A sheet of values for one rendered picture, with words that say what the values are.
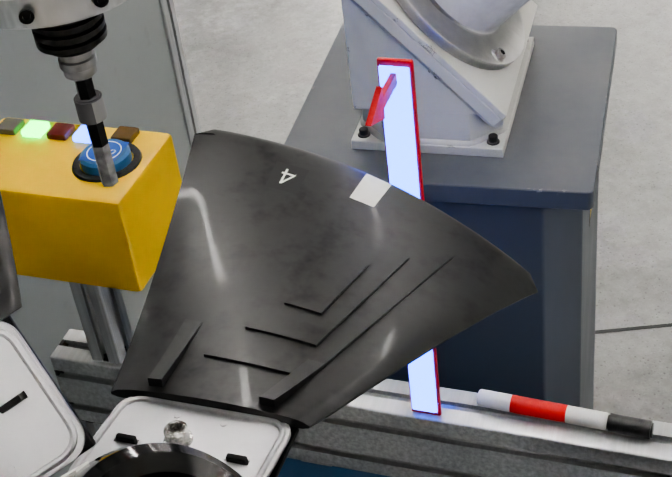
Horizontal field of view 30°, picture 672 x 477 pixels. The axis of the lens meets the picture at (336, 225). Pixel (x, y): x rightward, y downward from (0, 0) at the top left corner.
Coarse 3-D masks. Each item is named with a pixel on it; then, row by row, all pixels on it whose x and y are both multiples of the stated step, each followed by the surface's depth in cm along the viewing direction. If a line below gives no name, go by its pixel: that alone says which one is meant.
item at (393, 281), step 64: (192, 192) 74; (256, 192) 74; (320, 192) 75; (192, 256) 69; (256, 256) 69; (320, 256) 69; (384, 256) 70; (448, 256) 72; (192, 320) 65; (256, 320) 64; (320, 320) 65; (384, 320) 66; (448, 320) 67; (128, 384) 61; (192, 384) 61; (256, 384) 60; (320, 384) 61
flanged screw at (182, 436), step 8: (168, 424) 57; (176, 424) 57; (184, 424) 57; (168, 432) 56; (176, 432) 56; (184, 432) 56; (168, 440) 56; (176, 440) 56; (184, 440) 57; (192, 440) 57
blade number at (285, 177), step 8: (280, 168) 76; (288, 168) 76; (296, 168) 76; (272, 176) 75; (280, 176) 75; (288, 176) 76; (296, 176) 76; (304, 176) 76; (272, 184) 75; (280, 184) 75; (288, 184) 75; (296, 184) 75; (296, 192) 74
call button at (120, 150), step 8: (112, 144) 99; (120, 144) 99; (88, 152) 98; (112, 152) 98; (120, 152) 98; (128, 152) 98; (80, 160) 98; (88, 160) 97; (120, 160) 97; (128, 160) 98; (88, 168) 97; (96, 168) 97; (120, 168) 97
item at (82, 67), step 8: (80, 56) 44; (88, 56) 44; (96, 56) 45; (64, 64) 44; (72, 64) 44; (80, 64) 44; (88, 64) 44; (64, 72) 45; (72, 72) 44; (80, 72) 45; (88, 72) 45; (72, 80) 45; (80, 80) 45
